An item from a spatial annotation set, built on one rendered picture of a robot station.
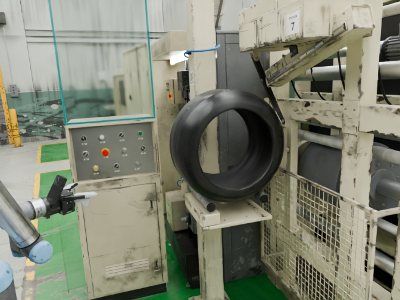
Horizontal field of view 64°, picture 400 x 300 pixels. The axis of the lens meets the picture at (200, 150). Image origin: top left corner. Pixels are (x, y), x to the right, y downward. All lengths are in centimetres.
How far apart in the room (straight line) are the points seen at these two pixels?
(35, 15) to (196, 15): 888
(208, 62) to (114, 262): 144
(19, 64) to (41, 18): 143
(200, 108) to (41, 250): 83
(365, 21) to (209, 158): 103
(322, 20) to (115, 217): 164
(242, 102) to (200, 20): 56
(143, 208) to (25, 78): 839
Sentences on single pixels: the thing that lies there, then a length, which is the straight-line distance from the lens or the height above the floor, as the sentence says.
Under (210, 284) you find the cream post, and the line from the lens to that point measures 222.
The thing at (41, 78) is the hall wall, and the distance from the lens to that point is 1034.
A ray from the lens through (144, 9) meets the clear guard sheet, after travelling 215.
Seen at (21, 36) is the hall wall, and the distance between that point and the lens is 1037.
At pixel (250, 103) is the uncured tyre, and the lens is 152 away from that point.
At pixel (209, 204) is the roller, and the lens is 155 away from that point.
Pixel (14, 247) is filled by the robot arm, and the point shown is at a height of 94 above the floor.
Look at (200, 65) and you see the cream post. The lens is 182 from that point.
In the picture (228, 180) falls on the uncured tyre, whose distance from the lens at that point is 183.
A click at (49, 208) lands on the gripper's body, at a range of 139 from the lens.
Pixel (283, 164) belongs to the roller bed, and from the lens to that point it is 202.
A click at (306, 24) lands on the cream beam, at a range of 138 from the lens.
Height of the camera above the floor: 150
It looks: 12 degrees down
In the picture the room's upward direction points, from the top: 3 degrees counter-clockwise
